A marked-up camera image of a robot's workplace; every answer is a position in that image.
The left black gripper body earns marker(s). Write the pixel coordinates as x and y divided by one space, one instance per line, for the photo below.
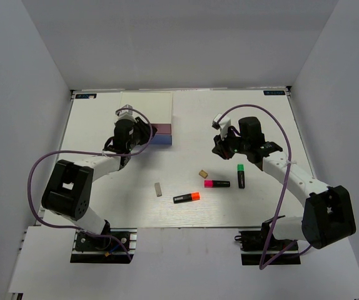
141 134

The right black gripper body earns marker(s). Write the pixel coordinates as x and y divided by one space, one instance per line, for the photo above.
232 144

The pink drawer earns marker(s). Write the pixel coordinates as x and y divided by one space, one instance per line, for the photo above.
165 129

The green cap highlighter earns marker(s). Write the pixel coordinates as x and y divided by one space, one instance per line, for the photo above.
241 176

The wide purple-blue drawer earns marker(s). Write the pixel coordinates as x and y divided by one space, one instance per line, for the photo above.
162 139

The white mini drawer cabinet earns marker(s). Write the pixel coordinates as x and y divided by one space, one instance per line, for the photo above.
156 106

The small tan eraser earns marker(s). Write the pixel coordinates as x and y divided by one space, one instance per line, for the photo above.
203 174

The pink cap highlighter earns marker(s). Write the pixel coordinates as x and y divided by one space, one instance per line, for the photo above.
216 183

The grey eraser stick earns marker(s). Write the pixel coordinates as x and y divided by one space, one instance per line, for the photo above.
158 189

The orange cap highlighter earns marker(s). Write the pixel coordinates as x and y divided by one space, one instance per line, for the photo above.
185 198

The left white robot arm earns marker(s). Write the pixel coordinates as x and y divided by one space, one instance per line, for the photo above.
68 190

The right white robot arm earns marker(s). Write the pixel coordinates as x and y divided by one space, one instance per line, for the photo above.
327 211

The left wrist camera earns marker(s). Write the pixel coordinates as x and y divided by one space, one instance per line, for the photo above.
125 115

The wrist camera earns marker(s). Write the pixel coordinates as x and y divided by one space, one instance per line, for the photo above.
125 115
221 123

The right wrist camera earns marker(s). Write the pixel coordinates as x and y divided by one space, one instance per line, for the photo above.
221 123

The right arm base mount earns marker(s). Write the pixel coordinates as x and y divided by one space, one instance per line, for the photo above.
251 242

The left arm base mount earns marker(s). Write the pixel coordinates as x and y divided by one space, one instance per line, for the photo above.
91 250

